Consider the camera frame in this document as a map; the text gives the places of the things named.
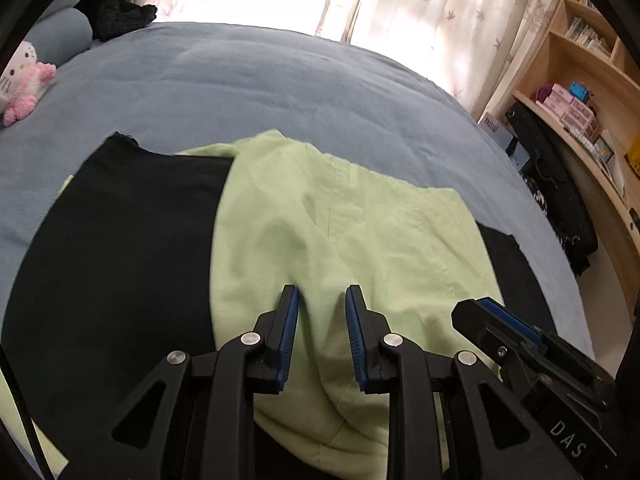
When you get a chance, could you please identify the pink storage boxes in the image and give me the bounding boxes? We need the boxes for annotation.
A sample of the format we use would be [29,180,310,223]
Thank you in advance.
[542,84,576,116]

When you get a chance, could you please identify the black bag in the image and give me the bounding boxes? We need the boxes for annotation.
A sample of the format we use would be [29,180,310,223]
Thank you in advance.
[505,102,600,276]

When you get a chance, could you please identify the black fuzzy cloth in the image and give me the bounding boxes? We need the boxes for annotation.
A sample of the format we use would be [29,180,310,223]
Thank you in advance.
[74,0,158,43]

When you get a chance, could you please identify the yellow box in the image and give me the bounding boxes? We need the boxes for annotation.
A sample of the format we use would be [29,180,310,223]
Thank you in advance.
[625,137,640,178]

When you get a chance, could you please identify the wooden bookshelf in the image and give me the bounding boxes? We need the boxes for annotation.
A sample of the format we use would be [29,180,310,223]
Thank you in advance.
[477,0,640,321]

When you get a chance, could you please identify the pink drawer organizer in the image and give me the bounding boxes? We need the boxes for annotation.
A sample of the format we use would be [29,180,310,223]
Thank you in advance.
[560,100,598,137]

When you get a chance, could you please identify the light green and black garment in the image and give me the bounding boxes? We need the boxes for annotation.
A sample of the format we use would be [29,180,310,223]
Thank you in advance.
[0,129,561,480]

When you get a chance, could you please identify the white and blue box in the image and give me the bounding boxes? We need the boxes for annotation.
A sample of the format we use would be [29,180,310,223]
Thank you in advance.
[477,112,513,146]

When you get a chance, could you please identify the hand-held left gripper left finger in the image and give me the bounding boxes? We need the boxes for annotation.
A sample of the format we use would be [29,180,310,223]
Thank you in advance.
[65,284,301,480]

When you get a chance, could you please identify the picture card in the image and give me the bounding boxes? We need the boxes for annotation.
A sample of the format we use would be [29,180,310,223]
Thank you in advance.
[592,130,617,166]

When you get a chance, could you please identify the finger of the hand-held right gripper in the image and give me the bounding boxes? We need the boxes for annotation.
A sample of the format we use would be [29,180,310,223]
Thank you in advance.
[450,297,617,412]

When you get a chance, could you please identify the pink and white plush toy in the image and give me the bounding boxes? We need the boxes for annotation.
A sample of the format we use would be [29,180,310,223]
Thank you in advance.
[0,40,57,128]

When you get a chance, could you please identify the row of books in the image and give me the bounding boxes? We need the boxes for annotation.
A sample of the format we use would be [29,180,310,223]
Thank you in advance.
[565,15,613,58]

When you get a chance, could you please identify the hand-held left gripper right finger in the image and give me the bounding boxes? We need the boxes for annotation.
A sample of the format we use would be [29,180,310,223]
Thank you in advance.
[345,284,583,480]

